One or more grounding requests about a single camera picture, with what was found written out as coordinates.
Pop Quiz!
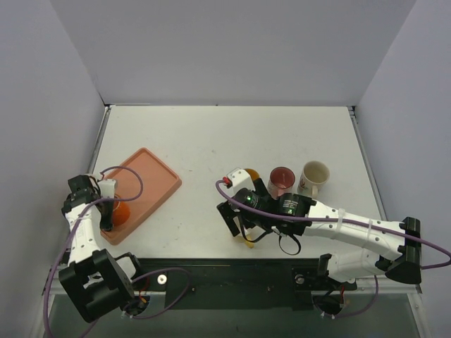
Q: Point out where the orange mug black handle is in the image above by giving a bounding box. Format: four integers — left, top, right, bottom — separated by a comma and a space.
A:
111, 201, 130, 227

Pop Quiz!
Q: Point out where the dark red pink mug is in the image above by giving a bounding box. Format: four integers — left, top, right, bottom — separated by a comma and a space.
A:
267, 167, 296, 199

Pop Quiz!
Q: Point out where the cream mug yellow handle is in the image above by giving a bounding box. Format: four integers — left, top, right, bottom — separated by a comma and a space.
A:
235, 229, 254, 249

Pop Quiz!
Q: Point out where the cream floral mug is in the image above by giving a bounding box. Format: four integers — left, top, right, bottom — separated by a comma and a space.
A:
297, 161, 330, 199

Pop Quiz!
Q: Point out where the blue butterfly mug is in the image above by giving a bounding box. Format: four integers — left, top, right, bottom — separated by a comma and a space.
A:
245, 168, 261, 182

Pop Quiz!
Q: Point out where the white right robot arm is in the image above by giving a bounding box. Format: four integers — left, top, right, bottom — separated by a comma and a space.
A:
216, 178, 422, 288

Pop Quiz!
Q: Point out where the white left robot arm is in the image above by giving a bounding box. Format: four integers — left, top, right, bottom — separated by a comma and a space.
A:
58, 175, 145, 323

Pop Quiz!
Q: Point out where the salmon pink plastic tray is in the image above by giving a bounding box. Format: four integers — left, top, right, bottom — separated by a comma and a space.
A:
101, 148, 182, 245

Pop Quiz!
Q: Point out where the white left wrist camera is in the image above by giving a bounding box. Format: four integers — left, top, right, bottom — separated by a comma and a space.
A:
92, 174, 117, 199

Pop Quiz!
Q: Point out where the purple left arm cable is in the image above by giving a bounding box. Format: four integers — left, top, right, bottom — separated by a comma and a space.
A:
41, 165, 193, 338

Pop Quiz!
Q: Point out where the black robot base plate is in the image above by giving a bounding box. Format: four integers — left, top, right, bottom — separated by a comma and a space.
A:
140, 258, 357, 311

